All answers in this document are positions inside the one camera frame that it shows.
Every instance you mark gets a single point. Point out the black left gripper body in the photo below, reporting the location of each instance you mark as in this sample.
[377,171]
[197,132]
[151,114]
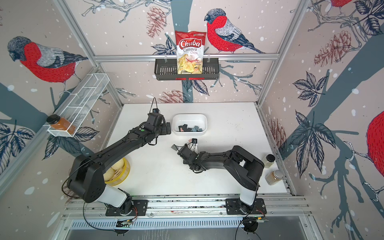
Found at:
[163,130]

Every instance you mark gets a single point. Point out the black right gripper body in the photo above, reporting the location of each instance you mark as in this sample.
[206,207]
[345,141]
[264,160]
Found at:
[190,166]

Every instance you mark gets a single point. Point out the grey eraser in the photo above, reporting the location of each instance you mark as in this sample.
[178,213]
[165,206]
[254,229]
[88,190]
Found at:
[174,147]

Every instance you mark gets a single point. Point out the black eraser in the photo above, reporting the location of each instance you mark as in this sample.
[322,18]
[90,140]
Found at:
[184,128]

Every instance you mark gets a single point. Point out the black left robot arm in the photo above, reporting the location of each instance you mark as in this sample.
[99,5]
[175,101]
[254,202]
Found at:
[86,179]

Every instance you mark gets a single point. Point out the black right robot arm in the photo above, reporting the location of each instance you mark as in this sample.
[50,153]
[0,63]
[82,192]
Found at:
[244,167]

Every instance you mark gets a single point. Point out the white storage box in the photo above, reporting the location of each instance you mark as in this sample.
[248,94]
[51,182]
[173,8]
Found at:
[191,120]

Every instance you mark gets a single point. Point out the round bread bun upper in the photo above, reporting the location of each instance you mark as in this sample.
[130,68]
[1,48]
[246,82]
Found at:
[118,165]

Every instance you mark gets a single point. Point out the round bread bun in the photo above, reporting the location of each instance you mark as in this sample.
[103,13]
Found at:
[118,165]
[109,175]

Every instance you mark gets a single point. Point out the round bread bun lower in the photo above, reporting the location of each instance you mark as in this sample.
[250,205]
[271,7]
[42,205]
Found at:
[109,175]

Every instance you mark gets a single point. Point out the clear jar black lid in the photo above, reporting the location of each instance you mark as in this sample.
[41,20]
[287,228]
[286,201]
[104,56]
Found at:
[268,160]

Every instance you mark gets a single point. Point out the clear jar white lid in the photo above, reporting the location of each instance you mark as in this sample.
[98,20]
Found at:
[273,177]

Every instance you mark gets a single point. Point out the Chuba cassava chips bag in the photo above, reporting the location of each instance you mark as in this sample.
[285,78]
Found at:
[190,52]

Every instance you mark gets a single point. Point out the orange spice jar black lid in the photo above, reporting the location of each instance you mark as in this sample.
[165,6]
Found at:
[61,124]

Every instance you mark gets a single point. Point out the black wire wall basket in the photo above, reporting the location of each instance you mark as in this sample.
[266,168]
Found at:
[166,70]

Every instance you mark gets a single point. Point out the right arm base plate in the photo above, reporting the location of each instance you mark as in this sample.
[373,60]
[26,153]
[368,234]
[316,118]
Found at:
[237,207]

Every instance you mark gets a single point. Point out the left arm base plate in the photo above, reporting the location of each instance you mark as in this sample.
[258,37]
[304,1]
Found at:
[135,208]

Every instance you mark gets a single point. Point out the clear acrylic wall shelf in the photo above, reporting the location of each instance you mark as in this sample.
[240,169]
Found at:
[80,103]

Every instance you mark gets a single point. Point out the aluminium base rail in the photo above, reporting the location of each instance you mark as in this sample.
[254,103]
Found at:
[195,206]

